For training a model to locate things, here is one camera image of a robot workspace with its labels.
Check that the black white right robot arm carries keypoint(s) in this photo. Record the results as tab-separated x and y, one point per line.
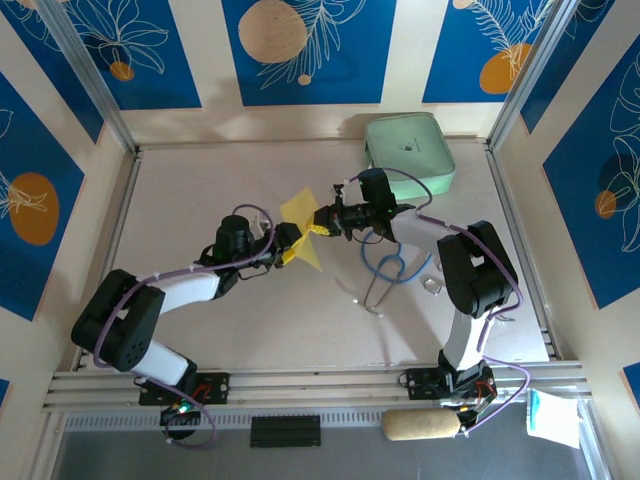
475	270

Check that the beige foam roller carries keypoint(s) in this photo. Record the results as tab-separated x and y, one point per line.
420	425

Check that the yellow square paper sheet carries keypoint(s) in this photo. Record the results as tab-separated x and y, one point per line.
300	210

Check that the blue tube stethoscope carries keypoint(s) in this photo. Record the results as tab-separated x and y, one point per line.
385	270

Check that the aluminium side rail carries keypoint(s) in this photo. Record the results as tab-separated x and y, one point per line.
124	200
507	200

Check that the mint green zip pouch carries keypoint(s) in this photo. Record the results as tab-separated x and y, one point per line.
415	145

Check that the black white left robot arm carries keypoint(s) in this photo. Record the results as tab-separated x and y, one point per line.
125	325

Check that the black ribbed block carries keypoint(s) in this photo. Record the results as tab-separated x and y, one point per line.
285	431

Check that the aluminium frame post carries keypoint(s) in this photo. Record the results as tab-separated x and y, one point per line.
91	75
531	75

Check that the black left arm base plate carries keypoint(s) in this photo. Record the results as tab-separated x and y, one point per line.
215	387

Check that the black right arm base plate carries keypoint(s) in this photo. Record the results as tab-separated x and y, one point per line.
420	385

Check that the controller board green light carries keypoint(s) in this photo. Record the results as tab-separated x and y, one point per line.
181	411

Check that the white packet teal print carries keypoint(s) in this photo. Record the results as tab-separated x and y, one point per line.
552	417

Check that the aluminium cross rail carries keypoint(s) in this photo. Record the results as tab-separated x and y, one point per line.
325	380

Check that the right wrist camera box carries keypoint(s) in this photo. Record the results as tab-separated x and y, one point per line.
340	189

